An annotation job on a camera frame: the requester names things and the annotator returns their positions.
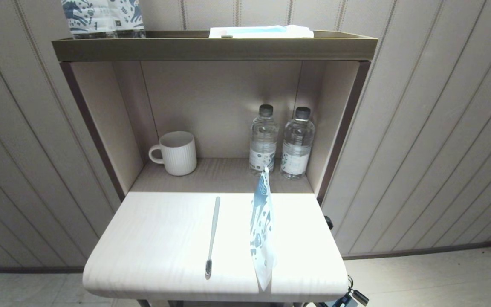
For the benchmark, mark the white blue-patterned zip pouch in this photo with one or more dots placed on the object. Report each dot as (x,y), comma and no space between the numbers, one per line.
(262,238)

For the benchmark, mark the patterned bag on shelf top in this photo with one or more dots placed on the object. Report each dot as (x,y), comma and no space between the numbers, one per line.
(83,17)

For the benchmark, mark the clear plastic water bottle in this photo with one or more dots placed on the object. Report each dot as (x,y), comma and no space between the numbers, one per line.
(296,145)
(264,140)

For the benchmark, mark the beige wooden shelf cabinet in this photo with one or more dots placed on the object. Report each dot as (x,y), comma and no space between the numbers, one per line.
(211,106)

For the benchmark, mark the white ribbed mug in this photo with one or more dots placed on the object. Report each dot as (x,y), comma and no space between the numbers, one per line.
(179,153)

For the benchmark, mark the grey toothbrush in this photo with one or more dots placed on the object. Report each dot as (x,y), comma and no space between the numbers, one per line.
(212,234)

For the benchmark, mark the brown metal tray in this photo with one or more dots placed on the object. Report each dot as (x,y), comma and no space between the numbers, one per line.
(211,49)

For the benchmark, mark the white blue flat packet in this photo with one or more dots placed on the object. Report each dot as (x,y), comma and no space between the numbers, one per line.
(262,32)

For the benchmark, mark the blue patterned label bottle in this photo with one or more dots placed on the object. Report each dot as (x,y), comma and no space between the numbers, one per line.
(130,15)

